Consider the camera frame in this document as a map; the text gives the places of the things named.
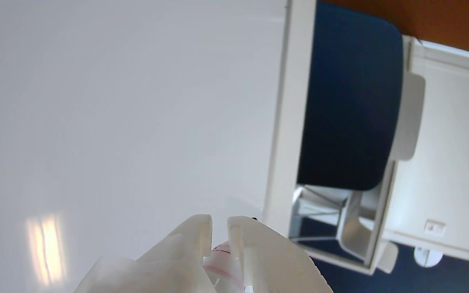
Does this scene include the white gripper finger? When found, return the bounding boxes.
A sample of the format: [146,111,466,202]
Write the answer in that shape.
[74,214,219,293]
[226,215,334,293]

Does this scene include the red whiteboard marker pen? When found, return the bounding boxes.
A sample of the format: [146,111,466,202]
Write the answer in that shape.
[203,217,258,293]

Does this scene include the white round disc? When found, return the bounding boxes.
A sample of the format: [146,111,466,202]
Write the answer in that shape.
[414,246,443,268]

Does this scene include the large dark blue chair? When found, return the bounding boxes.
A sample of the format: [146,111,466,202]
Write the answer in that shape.
[289,2,426,275]

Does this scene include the white wall socket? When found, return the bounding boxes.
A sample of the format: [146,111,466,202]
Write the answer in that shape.
[424,220,447,237]

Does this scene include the white whiteboard with metal frame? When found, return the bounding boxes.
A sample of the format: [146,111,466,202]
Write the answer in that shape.
[0,0,293,293]

